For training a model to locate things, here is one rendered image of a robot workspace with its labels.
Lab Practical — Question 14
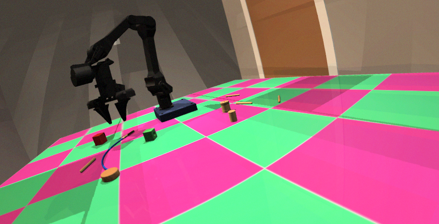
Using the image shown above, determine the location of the small green block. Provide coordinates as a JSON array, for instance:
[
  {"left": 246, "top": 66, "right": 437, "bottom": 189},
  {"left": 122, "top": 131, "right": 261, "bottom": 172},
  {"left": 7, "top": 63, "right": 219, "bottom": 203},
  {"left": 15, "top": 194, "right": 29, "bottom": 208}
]
[{"left": 143, "top": 128, "right": 157, "bottom": 142}]

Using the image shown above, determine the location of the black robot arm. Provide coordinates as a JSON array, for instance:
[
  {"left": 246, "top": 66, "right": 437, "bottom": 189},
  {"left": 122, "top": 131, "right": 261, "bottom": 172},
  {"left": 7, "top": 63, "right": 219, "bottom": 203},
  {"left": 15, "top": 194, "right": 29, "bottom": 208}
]
[{"left": 70, "top": 15, "right": 174, "bottom": 110}]

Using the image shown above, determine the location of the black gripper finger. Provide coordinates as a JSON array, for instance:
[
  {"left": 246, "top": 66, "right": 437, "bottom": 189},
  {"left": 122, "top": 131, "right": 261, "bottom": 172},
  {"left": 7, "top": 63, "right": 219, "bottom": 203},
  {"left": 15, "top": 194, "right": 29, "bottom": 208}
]
[
  {"left": 93, "top": 104, "right": 112, "bottom": 125},
  {"left": 114, "top": 98, "right": 130, "bottom": 121}
]

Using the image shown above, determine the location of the round wooden button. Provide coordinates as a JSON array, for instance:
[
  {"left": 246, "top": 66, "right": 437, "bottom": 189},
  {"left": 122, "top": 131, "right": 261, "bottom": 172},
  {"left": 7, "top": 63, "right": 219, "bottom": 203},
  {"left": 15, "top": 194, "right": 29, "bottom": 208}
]
[{"left": 100, "top": 167, "right": 120, "bottom": 182}]

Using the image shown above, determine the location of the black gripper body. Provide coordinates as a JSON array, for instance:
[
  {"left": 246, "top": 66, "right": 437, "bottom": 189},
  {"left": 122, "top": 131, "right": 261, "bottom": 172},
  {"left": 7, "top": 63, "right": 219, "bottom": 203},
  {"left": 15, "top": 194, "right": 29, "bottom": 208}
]
[{"left": 87, "top": 77, "right": 136, "bottom": 109}]

